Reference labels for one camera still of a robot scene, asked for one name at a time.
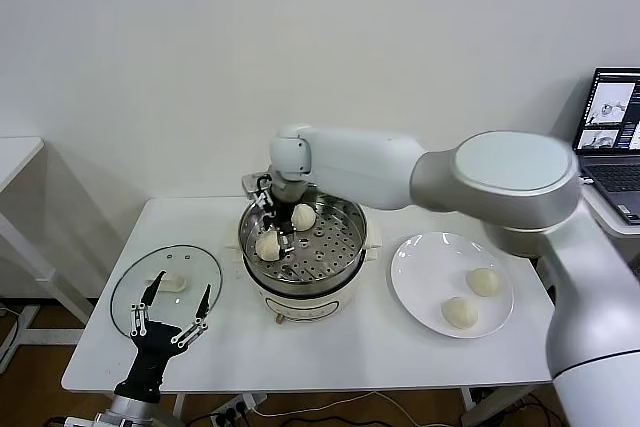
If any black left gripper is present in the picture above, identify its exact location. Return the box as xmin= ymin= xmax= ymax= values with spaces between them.
xmin=113 ymin=269 xmax=213 ymax=401

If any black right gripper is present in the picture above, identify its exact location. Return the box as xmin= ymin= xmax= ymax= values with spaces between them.
xmin=257 ymin=195 xmax=298 ymax=258

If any white steamed baozi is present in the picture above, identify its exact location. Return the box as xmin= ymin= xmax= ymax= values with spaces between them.
xmin=441 ymin=296 xmax=479 ymax=331
xmin=290 ymin=203 xmax=317 ymax=232
xmin=254 ymin=231 xmax=284 ymax=262
xmin=465 ymin=266 xmax=503 ymax=297

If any round glass pot lid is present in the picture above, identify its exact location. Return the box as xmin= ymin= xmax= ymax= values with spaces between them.
xmin=109 ymin=245 xmax=224 ymax=338

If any perforated steel steamer basket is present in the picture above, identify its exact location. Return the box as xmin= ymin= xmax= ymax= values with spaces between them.
xmin=236 ymin=183 xmax=368 ymax=289

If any white electric cooker pot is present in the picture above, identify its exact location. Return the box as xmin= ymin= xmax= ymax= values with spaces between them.
xmin=222 ymin=216 xmax=382 ymax=328

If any white power strip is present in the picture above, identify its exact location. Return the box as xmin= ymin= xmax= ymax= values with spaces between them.
xmin=208 ymin=394 xmax=269 ymax=426

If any round white plate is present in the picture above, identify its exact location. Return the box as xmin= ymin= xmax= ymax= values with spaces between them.
xmin=389 ymin=231 xmax=515 ymax=339

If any white empty side table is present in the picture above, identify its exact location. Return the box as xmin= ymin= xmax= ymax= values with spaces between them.
xmin=0 ymin=138 xmax=96 ymax=363

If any white laptop side table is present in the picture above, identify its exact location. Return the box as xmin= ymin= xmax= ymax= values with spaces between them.
xmin=579 ymin=179 xmax=640 ymax=239

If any grey open laptop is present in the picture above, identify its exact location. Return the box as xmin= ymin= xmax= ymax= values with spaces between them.
xmin=574 ymin=66 xmax=640 ymax=226

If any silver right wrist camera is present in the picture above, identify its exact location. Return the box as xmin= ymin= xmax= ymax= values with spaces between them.
xmin=241 ymin=172 xmax=274 ymax=208

